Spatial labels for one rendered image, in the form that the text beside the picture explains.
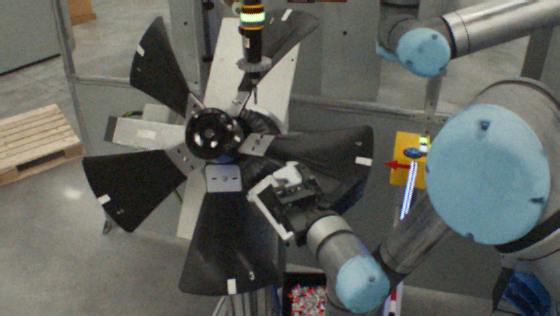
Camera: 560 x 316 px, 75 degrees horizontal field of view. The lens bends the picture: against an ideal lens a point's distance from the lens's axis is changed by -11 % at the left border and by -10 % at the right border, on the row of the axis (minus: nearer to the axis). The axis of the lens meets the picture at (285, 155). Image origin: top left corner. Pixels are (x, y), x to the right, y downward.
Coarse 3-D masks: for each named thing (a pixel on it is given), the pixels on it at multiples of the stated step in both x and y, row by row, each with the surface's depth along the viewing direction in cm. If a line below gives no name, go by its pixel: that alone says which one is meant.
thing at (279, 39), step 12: (276, 12) 98; (300, 12) 92; (264, 24) 100; (276, 24) 95; (288, 24) 92; (300, 24) 90; (312, 24) 87; (264, 36) 98; (276, 36) 93; (288, 36) 90; (300, 36) 88; (264, 48) 94; (276, 48) 91; (288, 48) 88; (276, 60) 89; (264, 72) 89; (240, 84) 97; (252, 84) 91
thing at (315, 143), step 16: (352, 128) 93; (368, 128) 92; (272, 144) 90; (288, 144) 90; (304, 144) 90; (320, 144) 90; (336, 144) 89; (368, 144) 88; (272, 160) 86; (288, 160) 86; (304, 160) 86; (320, 160) 85; (336, 160) 85; (352, 160) 85; (320, 176) 83; (336, 176) 83
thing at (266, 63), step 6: (240, 18) 81; (240, 24) 81; (240, 30) 80; (240, 60) 82; (246, 60) 82; (264, 60) 82; (270, 60) 82; (240, 66) 80; (246, 66) 79; (252, 66) 79; (258, 66) 79; (264, 66) 80; (270, 66) 81
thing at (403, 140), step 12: (396, 132) 121; (396, 144) 114; (408, 144) 114; (396, 156) 108; (408, 156) 108; (420, 156) 108; (420, 168) 107; (396, 180) 111; (408, 180) 110; (420, 180) 109
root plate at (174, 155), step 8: (176, 144) 93; (184, 144) 93; (168, 152) 93; (176, 152) 94; (184, 152) 94; (176, 160) 95; (192, 160) 96; (200, 160) 96; (184, 168) 97; (192, 168) 97
